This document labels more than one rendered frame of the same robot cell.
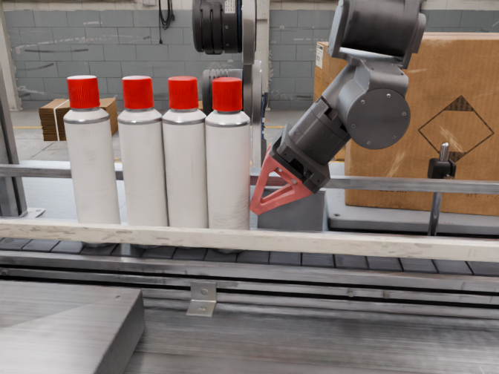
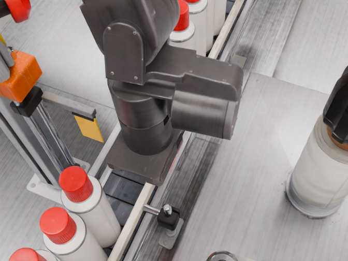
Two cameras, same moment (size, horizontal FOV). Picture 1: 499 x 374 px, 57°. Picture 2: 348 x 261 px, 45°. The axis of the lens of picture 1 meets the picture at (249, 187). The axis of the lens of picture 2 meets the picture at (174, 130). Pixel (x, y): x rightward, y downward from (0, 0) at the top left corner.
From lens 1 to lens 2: 0.84 m
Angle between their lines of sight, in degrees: 62
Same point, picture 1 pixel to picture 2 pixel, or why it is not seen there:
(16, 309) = (258, 124)
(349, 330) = (270, 11)
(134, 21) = not seen: outside the picture
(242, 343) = (271, 50)
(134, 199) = (203, 47)
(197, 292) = (231, 58)
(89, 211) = not seen: hidden behind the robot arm
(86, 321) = (276, 93)
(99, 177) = not seen: hidden behind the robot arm
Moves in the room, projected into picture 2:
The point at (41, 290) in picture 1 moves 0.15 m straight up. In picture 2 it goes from (241, 115) to (250, 61)
